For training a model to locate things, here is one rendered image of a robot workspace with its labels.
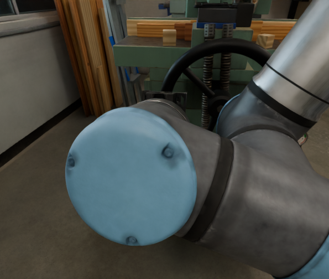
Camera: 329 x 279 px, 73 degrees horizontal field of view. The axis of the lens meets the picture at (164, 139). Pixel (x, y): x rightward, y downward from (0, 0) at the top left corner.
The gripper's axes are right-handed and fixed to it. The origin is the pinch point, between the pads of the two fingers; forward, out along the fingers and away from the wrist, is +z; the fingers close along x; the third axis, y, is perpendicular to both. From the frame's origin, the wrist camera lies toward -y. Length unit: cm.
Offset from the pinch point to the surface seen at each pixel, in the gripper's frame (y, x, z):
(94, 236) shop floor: -69, 39, 43
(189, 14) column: 35, -2, 49
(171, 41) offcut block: 20.1, 2.2, 19.6
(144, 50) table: 17.3, 9.9, 19.0
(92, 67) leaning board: 19, 82, 146
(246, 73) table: 11.6, -17.9, 10.9
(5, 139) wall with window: -35, 121, 89
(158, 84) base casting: 7.9, 5.9, 22.3
